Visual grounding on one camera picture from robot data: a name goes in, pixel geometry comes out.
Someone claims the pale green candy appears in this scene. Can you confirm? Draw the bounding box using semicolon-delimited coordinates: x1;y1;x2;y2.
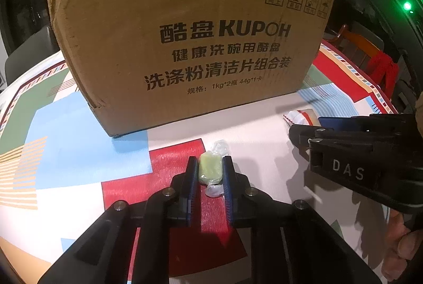
198;140;229;198

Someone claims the person's right hand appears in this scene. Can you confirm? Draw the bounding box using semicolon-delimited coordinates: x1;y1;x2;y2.
381;209;422;282

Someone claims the clear packet yellow cake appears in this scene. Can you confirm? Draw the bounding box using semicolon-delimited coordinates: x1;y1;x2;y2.
282;108;321;126

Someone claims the red wooden chair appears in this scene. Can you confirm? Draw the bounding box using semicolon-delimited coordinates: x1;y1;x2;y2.
326;24;399;99

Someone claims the colourful patterned tablecloth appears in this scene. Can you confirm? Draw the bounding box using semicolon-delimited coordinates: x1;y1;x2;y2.
1;43;394;283

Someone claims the brown cardboard box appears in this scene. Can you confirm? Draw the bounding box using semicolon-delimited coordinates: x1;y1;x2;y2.
47;0;333;136

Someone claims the grey chair left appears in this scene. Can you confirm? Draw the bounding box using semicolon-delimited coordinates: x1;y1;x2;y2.
5;25;59;86

